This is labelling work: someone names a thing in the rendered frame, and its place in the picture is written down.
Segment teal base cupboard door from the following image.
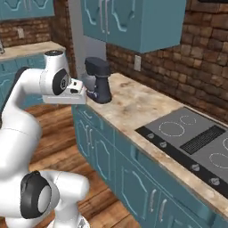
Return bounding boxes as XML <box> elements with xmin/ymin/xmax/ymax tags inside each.
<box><xmin>89</xmin><ymin>127</ymin><xmax>117</xmax><ymax>191</ymax></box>
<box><xmin>156</xmin><ymin>190</ymin><xmax>210</xmax><ymax>228</ymax></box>
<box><xmin>75</xmin><ymin>118</ymin><xmax>92</xmax><ymax>163</ymax></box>
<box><xmin>115</xmin><ymin>149</ymin><xmax>159</xmax><ymax>228</ymax></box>

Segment teal wall cupboard run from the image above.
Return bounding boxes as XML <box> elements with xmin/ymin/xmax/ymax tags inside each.
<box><xmin>0</xmin><ymin>0</ymin><xmax>55</xmax><ymax>21</ymax></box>

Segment dark blue stand mixer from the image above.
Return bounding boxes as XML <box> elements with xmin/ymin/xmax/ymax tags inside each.
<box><xmin>81</xmin><ymin>56</ymin><xmax>113</xmax><ymax>105</ymax></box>

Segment grey black hob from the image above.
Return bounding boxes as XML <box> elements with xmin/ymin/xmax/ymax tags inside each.
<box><xmin>134</xmin><ymin>106</ymin><xmax>228</xmax><ymax>200</ymax></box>

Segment short teal drawer front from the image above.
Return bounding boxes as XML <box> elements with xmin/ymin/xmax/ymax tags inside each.
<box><xmin>76</xmin><ymin>106</ymin><xmax>116</xmax><ymax>144</ymax></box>

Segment silver drawer handle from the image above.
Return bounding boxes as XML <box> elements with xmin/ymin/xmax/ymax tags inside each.
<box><xmin>83</xmin><ymin>110</ymin><xmax>94</xmax><ymax>120</ymax></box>

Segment silver wall cupboard handle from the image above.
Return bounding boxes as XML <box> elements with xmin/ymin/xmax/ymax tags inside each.
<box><xmin>104</xmin><ymin>0</ymin><xmax>110</xmax><ymax>36</ymax></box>
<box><xmin>99</xmin><ymin>0</ymin><xmax>105</xmax><ymax>32</ymax></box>

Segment white wall socket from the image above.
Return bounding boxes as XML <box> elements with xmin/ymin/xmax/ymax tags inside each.
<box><xmin>17</xmin><ymin>28</ymin><xmax>26</xmax><ymax>40</ymax></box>
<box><xmin>133</xmin><ymin>54</ymin><xmax>143</xmax><ymax>72</ymax></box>

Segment long teal drawer front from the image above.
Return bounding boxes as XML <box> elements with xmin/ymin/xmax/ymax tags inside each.
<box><xmin>114</xmin><ymin>130</ymin><xmax>219</xmax><ymax>228</ymax></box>

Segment teal wall cupboard door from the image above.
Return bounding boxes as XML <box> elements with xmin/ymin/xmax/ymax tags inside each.
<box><xmin>80</xmin><ymin>0</ymin><xmax>108</xmax><ymax>43</ymax></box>
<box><xmin>105</xmin><ymin>0</ymin><xmax>144</xmax><ymax>53</ymax></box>

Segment grey fridge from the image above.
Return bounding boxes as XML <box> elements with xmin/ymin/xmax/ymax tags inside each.
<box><xmin>68</xmin><ymin>0</ymin><xmax>108</xmax><ymax>78</ymax></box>

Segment teal base cupboard run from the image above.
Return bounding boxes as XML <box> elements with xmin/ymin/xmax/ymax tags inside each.
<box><xmin>0</xmin><ymin>53</ymin><xmax>67</xmax><ymax>111</ymax></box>

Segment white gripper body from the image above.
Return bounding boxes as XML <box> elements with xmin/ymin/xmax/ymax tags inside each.
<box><xmin>42</xmin><ymin>88</ymin><xmax>88</xmax><ymax>106</ymax></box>

